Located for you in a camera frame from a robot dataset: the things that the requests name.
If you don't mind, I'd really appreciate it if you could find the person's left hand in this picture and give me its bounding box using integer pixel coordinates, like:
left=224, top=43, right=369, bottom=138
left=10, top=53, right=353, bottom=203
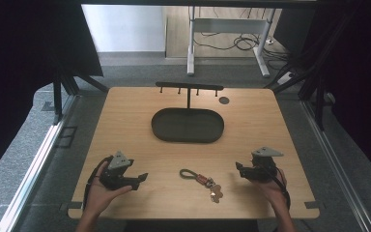
left=83, top=160, right=133, bottom=217

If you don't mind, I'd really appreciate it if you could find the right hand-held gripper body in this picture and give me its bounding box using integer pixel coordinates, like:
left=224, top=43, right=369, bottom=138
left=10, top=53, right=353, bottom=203
left=246, top=146, right=285, bottom=184

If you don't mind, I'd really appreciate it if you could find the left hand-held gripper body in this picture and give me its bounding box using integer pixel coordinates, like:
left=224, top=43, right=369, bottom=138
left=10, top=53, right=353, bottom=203
left=99, top=150, right=140, bottom=191

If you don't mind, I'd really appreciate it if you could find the person's right hand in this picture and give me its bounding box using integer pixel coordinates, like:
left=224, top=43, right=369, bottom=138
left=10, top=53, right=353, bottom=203
left=250, top=167, right=292, bottom=211

